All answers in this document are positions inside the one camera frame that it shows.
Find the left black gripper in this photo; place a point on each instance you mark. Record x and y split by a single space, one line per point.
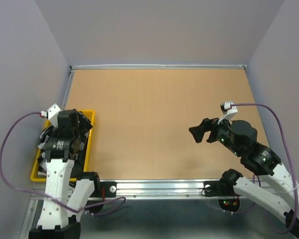
84 123

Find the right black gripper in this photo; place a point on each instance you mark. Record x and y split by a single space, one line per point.
207 124

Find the black white checkered shirt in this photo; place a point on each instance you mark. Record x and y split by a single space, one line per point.
45 135

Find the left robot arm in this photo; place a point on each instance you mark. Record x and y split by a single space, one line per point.
61 213

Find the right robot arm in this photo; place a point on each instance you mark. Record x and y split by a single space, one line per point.
263 162

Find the dark shirt in bin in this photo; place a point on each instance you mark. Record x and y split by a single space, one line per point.
81 154

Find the yellow plastic bin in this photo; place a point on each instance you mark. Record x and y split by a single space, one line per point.
34 174

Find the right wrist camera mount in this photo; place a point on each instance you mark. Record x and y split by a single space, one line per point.
229 110

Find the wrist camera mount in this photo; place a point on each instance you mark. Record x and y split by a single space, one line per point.
51 114
229 110

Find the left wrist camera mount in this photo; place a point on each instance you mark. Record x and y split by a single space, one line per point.
51 114

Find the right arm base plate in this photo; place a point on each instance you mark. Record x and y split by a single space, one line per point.
217 189

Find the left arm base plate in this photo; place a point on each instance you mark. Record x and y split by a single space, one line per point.
105 189

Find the aluminium front rail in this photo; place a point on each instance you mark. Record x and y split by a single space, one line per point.
179 189

